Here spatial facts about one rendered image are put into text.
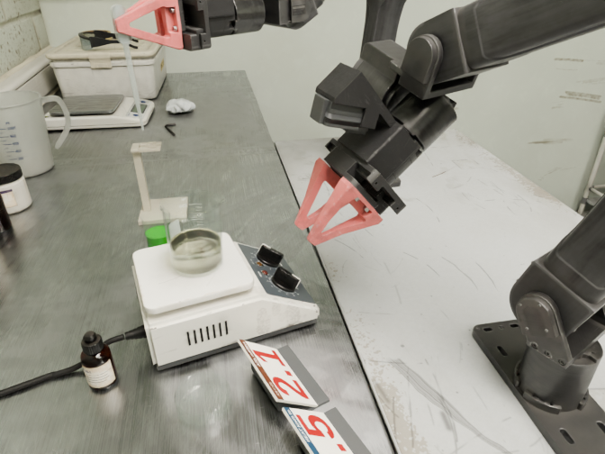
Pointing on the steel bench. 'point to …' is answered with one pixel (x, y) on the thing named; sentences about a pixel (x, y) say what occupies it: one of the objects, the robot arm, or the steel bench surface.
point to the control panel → (272, 276)
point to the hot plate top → (222, 276)
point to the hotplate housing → (219, 323)
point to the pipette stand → (144, 173)
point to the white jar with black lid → (13, 188)
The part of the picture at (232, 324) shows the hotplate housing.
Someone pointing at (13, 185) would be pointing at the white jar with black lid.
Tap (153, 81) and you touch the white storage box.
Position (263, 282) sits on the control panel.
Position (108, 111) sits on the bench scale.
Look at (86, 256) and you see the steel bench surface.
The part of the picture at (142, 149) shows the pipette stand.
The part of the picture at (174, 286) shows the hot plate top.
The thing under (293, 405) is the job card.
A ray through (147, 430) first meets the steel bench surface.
